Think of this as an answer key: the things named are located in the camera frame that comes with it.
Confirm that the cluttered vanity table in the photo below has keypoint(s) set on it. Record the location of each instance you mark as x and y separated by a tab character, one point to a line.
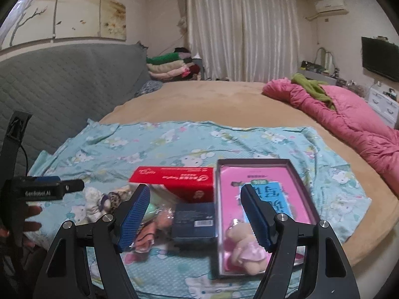
314	71

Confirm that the cartoon cat printed blanket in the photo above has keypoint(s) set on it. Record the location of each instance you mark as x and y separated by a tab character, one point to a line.
156	143

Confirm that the red tissue box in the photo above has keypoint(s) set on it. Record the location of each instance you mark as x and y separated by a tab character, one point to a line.
174	177

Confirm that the dark floral pillow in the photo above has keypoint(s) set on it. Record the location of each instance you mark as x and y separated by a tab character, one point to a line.
149	87

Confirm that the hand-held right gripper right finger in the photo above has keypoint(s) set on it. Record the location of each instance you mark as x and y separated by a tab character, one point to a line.
255	221

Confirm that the green cloth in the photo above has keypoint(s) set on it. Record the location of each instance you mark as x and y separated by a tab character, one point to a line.
308	88

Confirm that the pink quilt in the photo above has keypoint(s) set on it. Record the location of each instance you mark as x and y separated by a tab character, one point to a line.
349	115

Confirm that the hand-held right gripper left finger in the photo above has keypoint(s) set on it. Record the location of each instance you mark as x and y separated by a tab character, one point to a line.
134	221

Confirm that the dark blue box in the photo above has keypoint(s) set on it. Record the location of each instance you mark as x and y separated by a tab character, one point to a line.
193	221

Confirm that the grey quilted headboard cover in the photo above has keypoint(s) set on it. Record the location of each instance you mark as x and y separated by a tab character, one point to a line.
62	84

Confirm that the plush doll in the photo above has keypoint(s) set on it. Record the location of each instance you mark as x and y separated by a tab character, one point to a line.
243	246

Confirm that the floral wall painting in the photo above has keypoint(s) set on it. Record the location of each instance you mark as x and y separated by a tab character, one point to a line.
78	6

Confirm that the white drawer cabinet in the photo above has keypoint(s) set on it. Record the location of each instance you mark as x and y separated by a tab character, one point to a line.
383	106

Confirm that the stack of folded clothes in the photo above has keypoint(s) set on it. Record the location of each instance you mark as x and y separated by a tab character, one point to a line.
168	65

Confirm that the black wall television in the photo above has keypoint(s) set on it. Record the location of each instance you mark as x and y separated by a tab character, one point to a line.
380	57

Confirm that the person's left hand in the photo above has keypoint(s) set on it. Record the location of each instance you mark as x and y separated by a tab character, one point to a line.
32	213

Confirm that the white air conditioner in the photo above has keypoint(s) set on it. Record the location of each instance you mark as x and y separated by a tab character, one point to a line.
331	6

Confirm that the white curtain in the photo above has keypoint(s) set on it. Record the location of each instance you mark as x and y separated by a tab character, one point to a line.
240	28

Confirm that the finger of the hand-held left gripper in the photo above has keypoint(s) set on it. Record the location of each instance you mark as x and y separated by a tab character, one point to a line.
46	179
73	187

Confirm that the tan round bed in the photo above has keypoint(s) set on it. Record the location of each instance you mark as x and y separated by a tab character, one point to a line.
218	99

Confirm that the pink tray box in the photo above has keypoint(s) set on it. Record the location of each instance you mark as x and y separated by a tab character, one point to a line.
229	177

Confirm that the white lace scrunchie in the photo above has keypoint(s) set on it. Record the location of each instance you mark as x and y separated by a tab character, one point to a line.
93	199

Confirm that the vanity mirror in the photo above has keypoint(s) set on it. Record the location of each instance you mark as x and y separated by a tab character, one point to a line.
324	57

